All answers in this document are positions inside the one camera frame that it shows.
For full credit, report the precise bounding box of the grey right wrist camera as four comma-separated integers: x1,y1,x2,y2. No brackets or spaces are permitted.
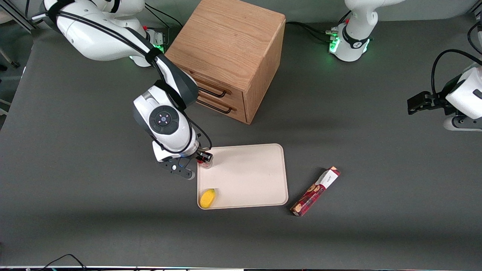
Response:
157,157,197,181

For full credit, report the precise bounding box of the black base cable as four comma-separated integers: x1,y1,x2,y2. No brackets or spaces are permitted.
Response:
299,25,336,44
285,21,339,36
144,3,184,45

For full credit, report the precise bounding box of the black metal drawer handle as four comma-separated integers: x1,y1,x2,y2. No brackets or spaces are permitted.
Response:
195,98,234,114
197,86,231,99

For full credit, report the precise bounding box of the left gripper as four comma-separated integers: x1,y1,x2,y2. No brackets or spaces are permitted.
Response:
407,66,482,119

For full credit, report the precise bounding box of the beige plastic tray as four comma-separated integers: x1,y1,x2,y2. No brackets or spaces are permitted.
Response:
197,143,289,210

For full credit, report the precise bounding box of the yellow toy fruit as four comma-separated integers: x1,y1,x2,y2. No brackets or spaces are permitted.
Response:
199,188,217,209

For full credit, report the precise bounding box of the black right base cable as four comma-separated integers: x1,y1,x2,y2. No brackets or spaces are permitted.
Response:
144,3,184,45

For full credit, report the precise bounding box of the red coke bottle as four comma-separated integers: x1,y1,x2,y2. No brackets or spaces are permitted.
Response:
198,152,214,169

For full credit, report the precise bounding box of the black cable at edge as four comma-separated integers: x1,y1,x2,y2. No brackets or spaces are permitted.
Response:
467,20,482,55

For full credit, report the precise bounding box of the wooden drawer cabinet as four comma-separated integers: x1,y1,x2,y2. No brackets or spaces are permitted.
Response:
164,0,287,125

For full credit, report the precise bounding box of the black left base cable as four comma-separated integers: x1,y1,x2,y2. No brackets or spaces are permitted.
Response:
299,25,336,44
285,21,339,36

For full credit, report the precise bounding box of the black looped wrist cable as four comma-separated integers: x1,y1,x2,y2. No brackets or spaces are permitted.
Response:
431,49,482,97

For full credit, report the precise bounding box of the aluminium frame rail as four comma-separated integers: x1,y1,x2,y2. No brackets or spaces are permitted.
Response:
0,0,40,34

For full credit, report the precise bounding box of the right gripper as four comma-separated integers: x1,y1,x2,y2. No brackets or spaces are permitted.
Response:
152,140,214,165

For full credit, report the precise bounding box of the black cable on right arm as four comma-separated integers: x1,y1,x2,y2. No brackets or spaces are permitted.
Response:
32,9,213,152

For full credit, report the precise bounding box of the thin black table cable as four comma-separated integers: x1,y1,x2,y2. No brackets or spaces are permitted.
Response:
38,253,88,271

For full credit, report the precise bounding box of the wooden drawer front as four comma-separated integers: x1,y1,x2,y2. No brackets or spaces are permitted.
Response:
194,94,247,124
185,68,246,110

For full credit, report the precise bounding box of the red cookie box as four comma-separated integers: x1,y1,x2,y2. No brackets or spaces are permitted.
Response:
290,166,342,217

